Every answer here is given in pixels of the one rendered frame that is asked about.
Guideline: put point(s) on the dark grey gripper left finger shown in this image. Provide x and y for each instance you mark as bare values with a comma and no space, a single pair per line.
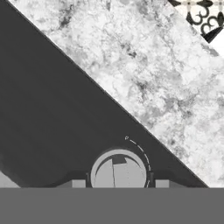
78,183

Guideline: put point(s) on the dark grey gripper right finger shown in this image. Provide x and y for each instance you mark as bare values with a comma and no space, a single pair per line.
162,183

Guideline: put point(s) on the round grey stove knob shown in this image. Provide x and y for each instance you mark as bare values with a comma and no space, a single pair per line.
125,175

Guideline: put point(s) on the dark grey stove hob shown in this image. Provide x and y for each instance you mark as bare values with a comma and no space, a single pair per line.
46,105

